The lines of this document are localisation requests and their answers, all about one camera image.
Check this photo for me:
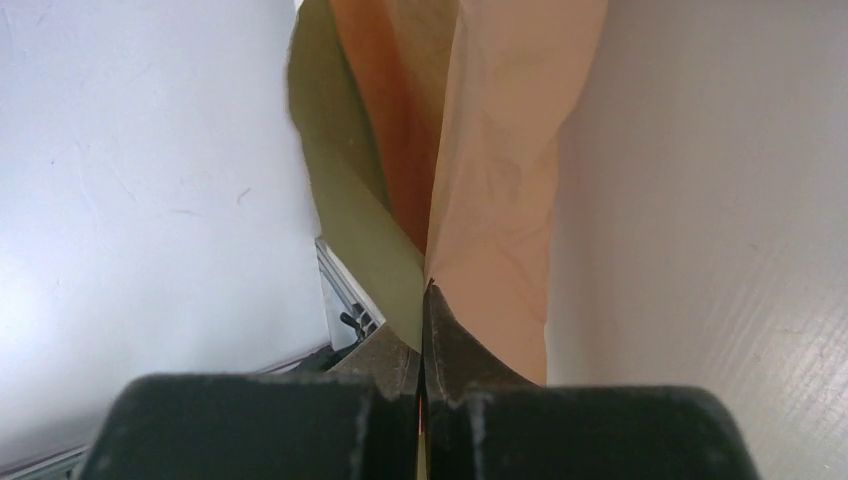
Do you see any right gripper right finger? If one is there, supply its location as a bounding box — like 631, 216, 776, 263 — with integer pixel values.
422, 284, 759, 479

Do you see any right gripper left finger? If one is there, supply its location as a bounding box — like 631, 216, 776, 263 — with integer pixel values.
78, 327, 420, 479

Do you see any two-sided peach green wrapping paper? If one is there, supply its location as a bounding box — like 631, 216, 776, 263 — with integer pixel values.
287, 1, 608, 384

